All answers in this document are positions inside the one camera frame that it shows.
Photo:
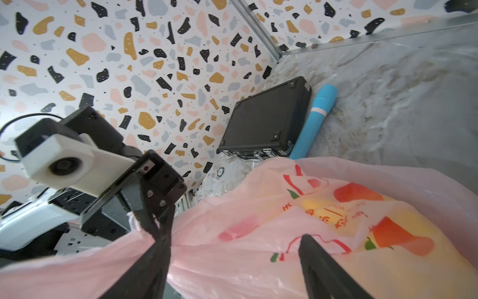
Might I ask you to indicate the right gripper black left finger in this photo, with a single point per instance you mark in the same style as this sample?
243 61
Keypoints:
146 278

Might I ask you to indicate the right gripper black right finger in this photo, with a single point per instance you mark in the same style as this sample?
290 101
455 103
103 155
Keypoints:
323 276

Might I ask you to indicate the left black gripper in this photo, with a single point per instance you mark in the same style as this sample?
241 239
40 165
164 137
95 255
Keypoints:
149 188

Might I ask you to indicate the light blue cylinder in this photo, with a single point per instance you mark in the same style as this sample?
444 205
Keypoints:
322 105

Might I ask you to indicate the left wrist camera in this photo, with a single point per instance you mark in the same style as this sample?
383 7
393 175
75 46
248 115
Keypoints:
59 157

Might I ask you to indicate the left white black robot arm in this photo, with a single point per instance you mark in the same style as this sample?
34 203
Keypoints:
37 228

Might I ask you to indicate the pink plastic bag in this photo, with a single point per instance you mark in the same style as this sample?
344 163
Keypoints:
244 244

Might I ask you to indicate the black flat case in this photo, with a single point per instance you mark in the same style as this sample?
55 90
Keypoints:
267 124

